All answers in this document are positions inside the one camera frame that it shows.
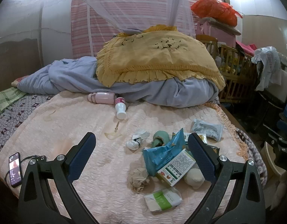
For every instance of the grey snack packet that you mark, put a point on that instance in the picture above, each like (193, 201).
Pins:
(207, 128)

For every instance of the wooden headboard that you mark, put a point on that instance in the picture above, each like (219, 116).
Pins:
(17, 58)

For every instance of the cream rounded lump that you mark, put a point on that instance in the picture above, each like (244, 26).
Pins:
(192, 177)

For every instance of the white green tissue pack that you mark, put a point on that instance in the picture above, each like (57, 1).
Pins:
(162, 199)

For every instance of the black smartphone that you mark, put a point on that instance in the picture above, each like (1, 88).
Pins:
(15, 170)

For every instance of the red plastic bag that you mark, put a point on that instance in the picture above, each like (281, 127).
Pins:
(215, 10)

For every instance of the yellow snack packet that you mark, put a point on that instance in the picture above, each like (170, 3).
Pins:
(202, 138)

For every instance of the green checked cloth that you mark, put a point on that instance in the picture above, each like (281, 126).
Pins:
(3, 100)

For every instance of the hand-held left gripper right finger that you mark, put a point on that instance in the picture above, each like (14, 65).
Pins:
(201, 158)

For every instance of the crumpled brown paper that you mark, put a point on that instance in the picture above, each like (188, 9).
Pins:
(138, 179)

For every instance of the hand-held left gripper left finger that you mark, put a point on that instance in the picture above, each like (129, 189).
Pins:
(82, 158)

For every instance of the wooden crib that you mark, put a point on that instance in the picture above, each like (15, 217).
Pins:
(239, 74)

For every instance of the grey patterned bed sheet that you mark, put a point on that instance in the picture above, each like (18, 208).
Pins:
(15, 114)

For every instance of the blue-grey quilt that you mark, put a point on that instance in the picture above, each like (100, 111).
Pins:
(64, 77)

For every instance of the pink striped curtain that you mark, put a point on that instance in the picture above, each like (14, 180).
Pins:
(87, 28)

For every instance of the purple white fleece blanket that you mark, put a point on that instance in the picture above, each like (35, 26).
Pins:
(255, 154)

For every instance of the white plastic bag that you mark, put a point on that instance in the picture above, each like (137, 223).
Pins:
(269, 67)

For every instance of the white bottle with pink label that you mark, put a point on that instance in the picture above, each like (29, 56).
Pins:
(121, 109)

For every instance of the white mosquito net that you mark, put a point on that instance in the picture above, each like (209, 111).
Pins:
(134, 4)

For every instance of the pink quilted bedspread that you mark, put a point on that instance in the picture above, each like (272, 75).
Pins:
(75, 119)

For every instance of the small metal pin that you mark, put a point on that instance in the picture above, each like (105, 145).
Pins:
(116, 127)

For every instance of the clear plastic scrap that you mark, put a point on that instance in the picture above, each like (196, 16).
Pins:
(113, 135)

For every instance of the yellow frilled pillow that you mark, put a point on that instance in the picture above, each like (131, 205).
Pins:
(152, 56)

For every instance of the green white medicine box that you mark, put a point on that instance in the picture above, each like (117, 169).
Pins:
(178, 165)

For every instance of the blue snack bag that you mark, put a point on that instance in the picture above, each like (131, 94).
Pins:
(157, 156)

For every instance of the pink storage box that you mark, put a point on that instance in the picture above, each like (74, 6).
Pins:
(213, 31)

